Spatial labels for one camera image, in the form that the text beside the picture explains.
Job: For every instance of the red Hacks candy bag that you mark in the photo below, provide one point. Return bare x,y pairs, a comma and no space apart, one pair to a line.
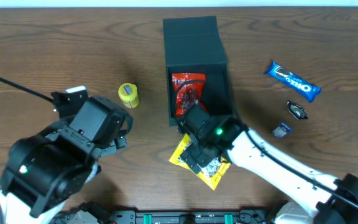
188,89

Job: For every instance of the yellow Mentos gum bottle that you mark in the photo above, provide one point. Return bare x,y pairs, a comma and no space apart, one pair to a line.
129,95

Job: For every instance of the blue Oreo cookie pack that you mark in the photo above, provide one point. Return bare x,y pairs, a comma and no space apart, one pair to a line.
293,81

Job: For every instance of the dark green open box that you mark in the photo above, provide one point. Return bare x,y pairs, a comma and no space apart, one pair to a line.
193,45

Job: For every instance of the small blue Oreo packet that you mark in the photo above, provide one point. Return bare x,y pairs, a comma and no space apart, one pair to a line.
282,130

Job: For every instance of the small black foil wrapper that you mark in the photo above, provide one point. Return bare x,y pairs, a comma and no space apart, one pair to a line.
296,110

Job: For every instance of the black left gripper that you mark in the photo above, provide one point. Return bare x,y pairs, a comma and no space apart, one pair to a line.
120,142

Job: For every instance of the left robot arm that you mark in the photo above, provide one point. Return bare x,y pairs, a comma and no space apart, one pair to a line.
43,171

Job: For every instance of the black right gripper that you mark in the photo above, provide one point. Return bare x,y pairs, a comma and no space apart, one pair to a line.
192,104

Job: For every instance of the yellow Hacks candy bag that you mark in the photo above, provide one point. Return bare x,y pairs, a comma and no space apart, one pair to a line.
211,175

